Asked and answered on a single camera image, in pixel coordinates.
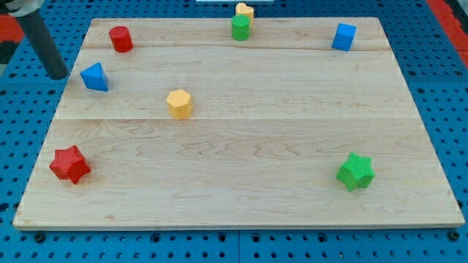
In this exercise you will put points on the blue triangle block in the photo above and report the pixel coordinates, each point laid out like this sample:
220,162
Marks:
94,78

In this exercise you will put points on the green star block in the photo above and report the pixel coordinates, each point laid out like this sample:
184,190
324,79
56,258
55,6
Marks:
356,172

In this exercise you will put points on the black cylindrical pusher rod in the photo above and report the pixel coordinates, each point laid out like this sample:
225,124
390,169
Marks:
42,42

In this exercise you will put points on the green cylinder block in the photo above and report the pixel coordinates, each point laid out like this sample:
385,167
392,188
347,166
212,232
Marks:
240,27

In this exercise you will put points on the yellow heart block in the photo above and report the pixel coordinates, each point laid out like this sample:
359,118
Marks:
243,9

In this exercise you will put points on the blue cube block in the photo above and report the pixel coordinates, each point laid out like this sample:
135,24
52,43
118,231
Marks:
344,37

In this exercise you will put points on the light wooden board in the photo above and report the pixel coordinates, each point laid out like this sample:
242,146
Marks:
274,117

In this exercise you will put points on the red star block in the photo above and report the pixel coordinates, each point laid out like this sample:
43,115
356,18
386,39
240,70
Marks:
69,164

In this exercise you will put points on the red cylinder block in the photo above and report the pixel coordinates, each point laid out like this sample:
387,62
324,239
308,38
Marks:
121,39

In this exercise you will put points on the yellow hexagon block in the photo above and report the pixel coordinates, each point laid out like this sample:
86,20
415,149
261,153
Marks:
179,104

